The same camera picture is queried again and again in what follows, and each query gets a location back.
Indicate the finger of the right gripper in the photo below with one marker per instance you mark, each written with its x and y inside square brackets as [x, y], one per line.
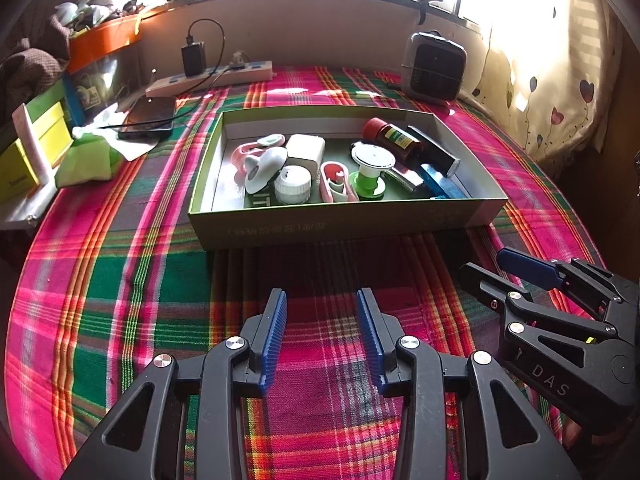
[514, 303]
[589, 286]

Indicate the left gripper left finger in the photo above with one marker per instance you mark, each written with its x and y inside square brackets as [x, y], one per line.
[143, 435]

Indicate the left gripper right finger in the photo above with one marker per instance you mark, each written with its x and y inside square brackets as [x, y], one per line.
[501, 436]

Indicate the blue digital display module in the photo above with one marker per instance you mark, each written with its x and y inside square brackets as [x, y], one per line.
[440, 185]

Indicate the silver black flashlight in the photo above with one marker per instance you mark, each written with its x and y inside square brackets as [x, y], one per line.
[434, 154]

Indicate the red cap brown bottle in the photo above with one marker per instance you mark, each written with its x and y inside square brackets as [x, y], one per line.
[403, 145]

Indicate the white green suction holder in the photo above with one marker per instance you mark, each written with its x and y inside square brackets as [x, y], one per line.
[372, 161]

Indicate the pink white red device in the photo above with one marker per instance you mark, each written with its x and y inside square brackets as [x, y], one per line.
[334, 184]

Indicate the small white round jar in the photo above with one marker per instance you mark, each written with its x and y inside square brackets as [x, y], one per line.
[293, 185]

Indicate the white usb charger cube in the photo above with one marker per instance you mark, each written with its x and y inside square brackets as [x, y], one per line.
[306, 151]

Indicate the white round gadget with knob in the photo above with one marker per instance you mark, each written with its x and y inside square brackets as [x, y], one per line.
[259, 170]

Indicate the pink mint small device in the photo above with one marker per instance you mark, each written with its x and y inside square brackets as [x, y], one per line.
[255, 148]

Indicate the plaid pink green tablecloth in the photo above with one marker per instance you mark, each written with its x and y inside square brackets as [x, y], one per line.
[116, 275]

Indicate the heart pattern curtain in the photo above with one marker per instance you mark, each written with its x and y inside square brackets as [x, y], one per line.
[549, 73]

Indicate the small white black heater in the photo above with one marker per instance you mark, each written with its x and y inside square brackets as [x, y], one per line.
[432, 68]

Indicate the white side shelf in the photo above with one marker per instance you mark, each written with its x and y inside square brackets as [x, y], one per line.
[25, 211]

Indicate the yellow green box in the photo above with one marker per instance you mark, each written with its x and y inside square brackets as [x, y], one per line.
[17, 176]

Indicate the black smartphone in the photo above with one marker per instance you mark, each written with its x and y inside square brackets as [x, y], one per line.
[150, 119]

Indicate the white tube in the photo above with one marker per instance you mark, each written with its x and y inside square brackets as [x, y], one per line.
[36, 156]

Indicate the white power strip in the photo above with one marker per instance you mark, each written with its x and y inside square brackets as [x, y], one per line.
[223, 77]

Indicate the brown fabric bag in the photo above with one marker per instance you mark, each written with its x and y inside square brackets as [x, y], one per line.
[32, 67]

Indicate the black charger plug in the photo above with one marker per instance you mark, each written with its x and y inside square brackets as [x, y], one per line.
[193, 57]

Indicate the orange plastic bin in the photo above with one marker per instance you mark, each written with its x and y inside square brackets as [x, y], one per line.
[88, 47]

